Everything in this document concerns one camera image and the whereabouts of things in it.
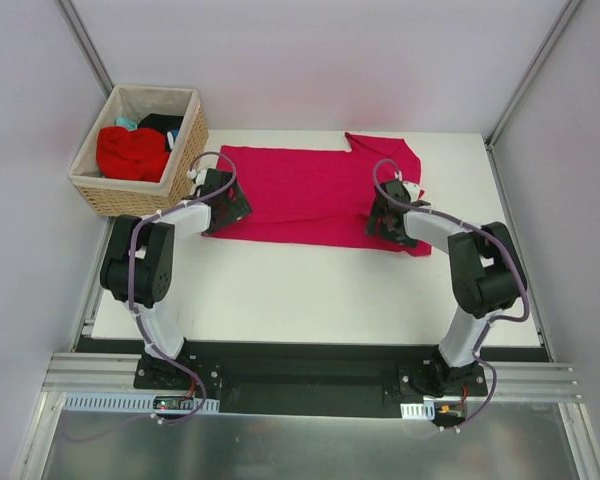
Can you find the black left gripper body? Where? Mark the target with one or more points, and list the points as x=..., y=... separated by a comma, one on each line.
x=231, y=209

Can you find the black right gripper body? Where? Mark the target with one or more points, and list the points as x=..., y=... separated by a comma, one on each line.
x=383, y=220

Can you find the magenta pink t shirt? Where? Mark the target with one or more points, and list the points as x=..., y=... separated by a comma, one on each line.
x=318, y=197

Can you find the wicker basket with liner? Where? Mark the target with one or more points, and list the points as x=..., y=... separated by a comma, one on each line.
x=112, y=197

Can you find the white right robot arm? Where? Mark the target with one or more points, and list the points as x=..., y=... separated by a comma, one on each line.
x=485, y=271

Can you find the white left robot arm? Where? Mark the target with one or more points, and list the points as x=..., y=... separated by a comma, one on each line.
x=138, y=265

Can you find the red t shirt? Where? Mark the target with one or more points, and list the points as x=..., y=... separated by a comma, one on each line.
x=137, y=155

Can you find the black t shirt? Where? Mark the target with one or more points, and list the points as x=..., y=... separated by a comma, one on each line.
x=167, y=125

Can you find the light blue t shirt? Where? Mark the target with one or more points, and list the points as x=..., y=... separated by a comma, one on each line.
x=126, y=123

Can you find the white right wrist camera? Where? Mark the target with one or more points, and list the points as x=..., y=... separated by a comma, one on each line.
x=414, y=190

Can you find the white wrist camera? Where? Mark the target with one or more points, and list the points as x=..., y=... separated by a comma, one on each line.
x=414, y=190
x=197, y=176

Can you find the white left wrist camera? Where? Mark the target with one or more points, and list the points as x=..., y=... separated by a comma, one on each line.
x=197, y=176

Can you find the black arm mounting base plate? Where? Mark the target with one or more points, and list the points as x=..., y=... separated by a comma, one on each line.
x=359, y=381

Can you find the left aluminium frame post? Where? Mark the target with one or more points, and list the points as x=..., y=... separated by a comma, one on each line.
x=86, y=45

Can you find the aluminium frame post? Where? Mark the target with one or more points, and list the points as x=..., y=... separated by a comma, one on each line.
x=558, y=28
x=86, y=45

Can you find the right white cable duct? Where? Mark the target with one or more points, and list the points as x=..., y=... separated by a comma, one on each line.
x=418, y=411

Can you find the white cable duct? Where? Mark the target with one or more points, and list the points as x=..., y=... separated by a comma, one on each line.
x=138, y=403
x=418, y=411

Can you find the aluminium frame rail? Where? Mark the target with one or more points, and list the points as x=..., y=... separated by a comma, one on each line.
x=521, y=373

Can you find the left white cable duct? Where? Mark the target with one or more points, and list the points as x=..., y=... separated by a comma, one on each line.
x=138, y=403

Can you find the right aluminium frame post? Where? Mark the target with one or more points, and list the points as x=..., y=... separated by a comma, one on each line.
x=558, y=28

